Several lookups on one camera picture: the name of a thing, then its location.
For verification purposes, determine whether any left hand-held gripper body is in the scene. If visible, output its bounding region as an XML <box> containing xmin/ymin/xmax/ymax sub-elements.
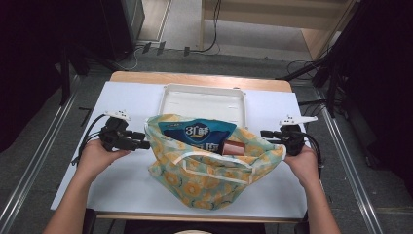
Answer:
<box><xmin>99</xmin><ymin>109</ymin><xmax>131</xmax><ymax>152</ymax></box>

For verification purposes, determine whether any wooden shelf unit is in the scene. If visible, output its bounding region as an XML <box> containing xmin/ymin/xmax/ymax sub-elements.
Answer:
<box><xmin>199</xmin><ymin>0</ymin><xmax>358</xmax><ymax>61</ymax></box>

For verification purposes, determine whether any white table mat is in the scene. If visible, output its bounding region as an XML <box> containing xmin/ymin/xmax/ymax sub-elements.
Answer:
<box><xmin>50</xmin><ymin>81</ymin><xmax>309</xmax><ymax>219</ymax></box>

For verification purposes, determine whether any person's right hand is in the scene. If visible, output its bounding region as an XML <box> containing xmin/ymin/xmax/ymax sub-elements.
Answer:
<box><xmin>284</xmin><ymin>145</ymin><xmax>320</xmax><ymax>189</ymax></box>

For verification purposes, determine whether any blue snack pouch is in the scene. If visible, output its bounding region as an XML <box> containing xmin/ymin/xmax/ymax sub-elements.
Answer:
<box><xmin>158</xmin><ymin>118</ymin><xmax>238</xmax><ymax>155</ymax></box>

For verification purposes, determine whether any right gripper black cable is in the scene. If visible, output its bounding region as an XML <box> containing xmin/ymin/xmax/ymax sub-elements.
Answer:
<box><xmin>301</xmin><ymin>131</ymin><xmax>324</xmax><ymax>178</ymax></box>

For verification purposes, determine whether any yellow patterned cloth bag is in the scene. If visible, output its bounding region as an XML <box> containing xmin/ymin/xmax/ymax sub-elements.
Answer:
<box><xmin>144</xmin><ymin>113</ymin><xmax>287</xmax><ymax>211</ymax></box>

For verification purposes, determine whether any black cabinet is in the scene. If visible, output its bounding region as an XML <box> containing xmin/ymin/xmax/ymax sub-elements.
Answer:
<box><xmin>96</xmin><ymin>0</ymin><xmax>146</xmax><ymax>61</ymax></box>

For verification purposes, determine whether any white plastic tray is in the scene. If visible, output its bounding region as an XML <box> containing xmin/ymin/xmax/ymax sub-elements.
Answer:
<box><xmin>158</xmin><ymin>83</ymin><xmax>248</xmax><ymax>130</ymax></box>

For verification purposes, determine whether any black metal stand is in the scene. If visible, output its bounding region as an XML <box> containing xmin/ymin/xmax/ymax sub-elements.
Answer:
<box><xmin>59</xmin><ymin>42</ymin><xmax>91</xmax><ymax>106</ymax></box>

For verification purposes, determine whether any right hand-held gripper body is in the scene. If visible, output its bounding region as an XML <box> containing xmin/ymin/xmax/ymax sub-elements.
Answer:
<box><xmin>279</xmin><ymin>115</ymin><xmax>319</xmax><ymax>156</ymax></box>

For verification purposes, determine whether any white floor cable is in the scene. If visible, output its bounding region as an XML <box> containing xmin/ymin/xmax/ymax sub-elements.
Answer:
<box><xmin>110</xmin><ymin>45</ymin><xmax>145</xmax><ymax>72</ymax></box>

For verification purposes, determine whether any person's dark clothing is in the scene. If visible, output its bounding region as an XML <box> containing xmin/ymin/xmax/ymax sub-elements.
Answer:
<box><xmin>123</xmin><ymin>220</ymin><xmax>267</xmax><ymax>234</ymax></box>

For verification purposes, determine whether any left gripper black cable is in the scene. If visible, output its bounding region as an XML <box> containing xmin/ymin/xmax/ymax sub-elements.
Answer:
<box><xmin>71</xmin><ymin>113</ymin><xmax>107</xmax><ymax>167</ymax></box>

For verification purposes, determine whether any metal floor rail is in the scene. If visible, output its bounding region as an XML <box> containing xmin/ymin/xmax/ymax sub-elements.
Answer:
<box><xmin>313</xmin><ymin>87</ymin><xmax>386</xmax><ymax>234</ymax></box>
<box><xmin>0</xmin><ymin>74</ymin><xmax>81</xmax><ymax>234</ymax></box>

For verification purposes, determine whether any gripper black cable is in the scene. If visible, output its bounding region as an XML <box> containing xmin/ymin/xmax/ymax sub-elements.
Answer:
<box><xmin>301</xmin><ymin>131</ymin><xmax>324</xmax><ymax>178</ymax></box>
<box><xmin>71</xmin><ymin>113</ymin><xmax>107</xmax><ymax>167</ymax></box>

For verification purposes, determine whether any black floor cable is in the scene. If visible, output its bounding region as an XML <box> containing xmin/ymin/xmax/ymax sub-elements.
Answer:
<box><xmin>189</xmin><ymin>0</ymin><xmax>223</xmax><ymax>55</ymax></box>

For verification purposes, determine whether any brown box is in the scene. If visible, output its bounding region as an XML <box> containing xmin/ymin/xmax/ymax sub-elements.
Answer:
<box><xmin>220</xmin><ymin>139</ymin><xmax>246</xmax><ymax>156</ymax></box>

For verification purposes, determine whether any black tripod stand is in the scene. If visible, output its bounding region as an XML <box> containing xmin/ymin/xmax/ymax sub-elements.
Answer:
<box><xmin>276</xmin><ymin>55</ymin><xmax>346</xmax><ymax>118</ymax></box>

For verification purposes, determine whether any person's left hand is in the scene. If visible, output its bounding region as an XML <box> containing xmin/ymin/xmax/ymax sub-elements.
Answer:
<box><xmin>77</xmin><ymin>138</ymin><xmax>131</xmax><ymax>183</ymax></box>

